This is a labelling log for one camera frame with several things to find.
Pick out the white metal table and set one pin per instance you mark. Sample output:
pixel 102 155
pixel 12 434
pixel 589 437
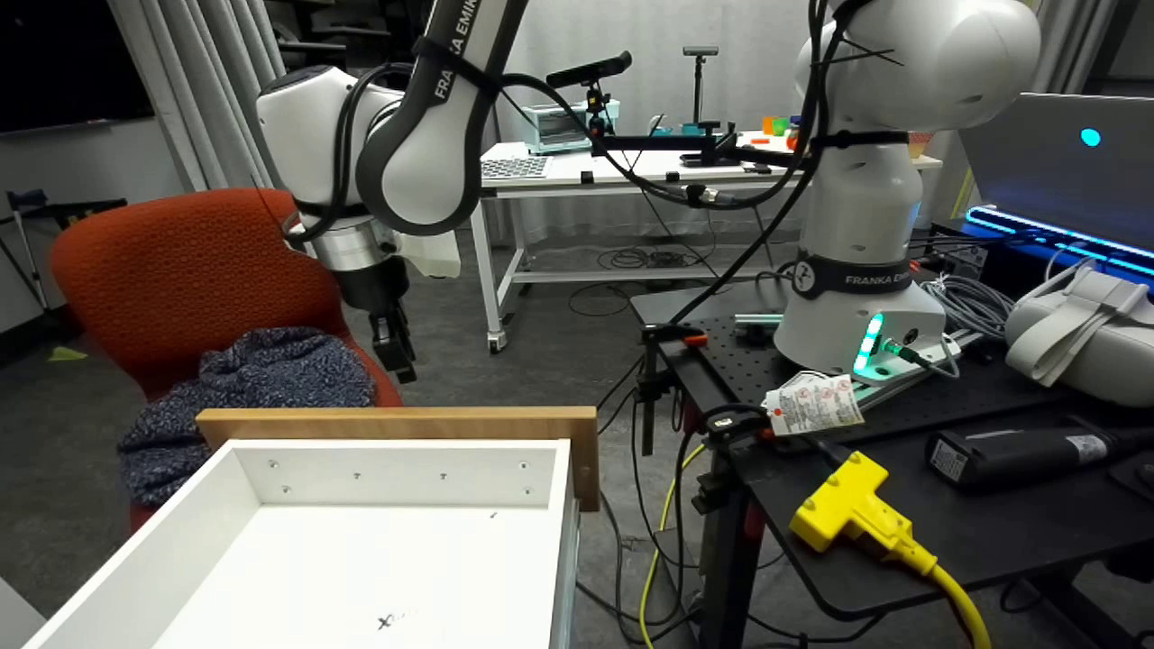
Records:
pixel 526 168

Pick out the black clamp post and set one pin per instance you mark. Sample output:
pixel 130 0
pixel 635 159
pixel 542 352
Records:
pixel 649 382

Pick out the clear teal box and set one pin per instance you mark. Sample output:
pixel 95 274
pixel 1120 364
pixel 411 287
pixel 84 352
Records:
pixel 559 126

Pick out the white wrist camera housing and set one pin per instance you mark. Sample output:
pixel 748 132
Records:
pixel 431 255

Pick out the wooden front white drawer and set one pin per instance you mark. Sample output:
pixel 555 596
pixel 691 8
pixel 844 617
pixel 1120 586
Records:
pixel 363 543

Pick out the orange office chair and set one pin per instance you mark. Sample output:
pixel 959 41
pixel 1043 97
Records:
pixel 181 274

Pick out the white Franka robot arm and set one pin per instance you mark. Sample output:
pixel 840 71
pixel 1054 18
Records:
pixel 901 180

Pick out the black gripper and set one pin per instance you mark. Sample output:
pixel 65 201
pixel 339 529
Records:
pixel 387 308

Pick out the black upright stand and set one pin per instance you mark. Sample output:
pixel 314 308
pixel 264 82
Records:
pixel 701 84

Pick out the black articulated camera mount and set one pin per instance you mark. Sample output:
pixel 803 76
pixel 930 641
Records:
pixel 671 141

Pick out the white VR headset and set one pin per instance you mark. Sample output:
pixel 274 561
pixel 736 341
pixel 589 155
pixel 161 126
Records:
pixel 1082 336

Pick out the crumpled white packet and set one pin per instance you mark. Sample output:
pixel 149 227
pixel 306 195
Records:
pixel 811 403

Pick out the black stereo camera bar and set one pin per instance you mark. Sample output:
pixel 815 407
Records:
pixel 589 71

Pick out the black robot table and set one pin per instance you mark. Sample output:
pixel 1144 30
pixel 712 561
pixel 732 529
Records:
pixel 1057 529

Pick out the grey curtain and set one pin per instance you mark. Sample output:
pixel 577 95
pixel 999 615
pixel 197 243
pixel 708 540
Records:
pixel 192 84

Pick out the blue knitted cloth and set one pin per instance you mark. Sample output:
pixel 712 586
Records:
pixel 264 364

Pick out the black power supply brick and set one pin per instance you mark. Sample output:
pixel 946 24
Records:
pixel 1023 457

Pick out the grey laptop with blue light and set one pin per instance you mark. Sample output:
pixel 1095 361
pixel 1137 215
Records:
pixel 1067 168

